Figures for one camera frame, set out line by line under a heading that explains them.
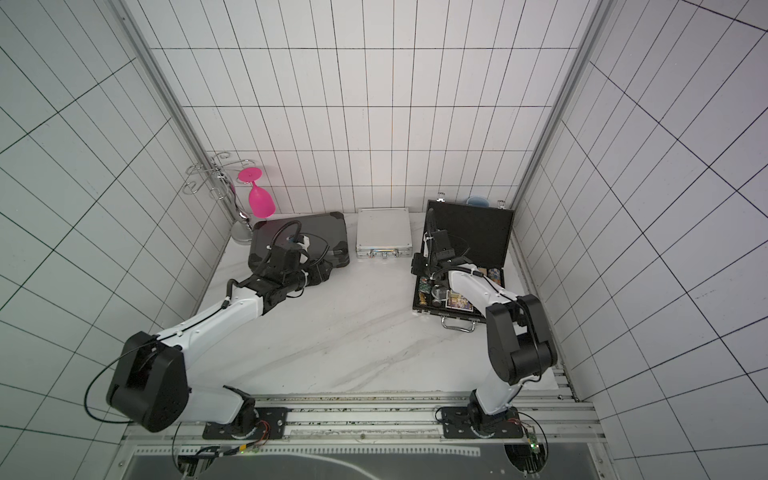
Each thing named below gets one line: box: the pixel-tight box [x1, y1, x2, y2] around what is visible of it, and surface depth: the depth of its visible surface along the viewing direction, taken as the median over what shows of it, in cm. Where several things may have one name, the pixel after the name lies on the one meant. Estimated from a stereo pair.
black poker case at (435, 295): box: [412, 272, 486, 319], surface depth 94 cm
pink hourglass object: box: [238, 167, 276, 218], surface depth 102 cm
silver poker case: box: [355, 208, 413, 260], surface depth 109 cm
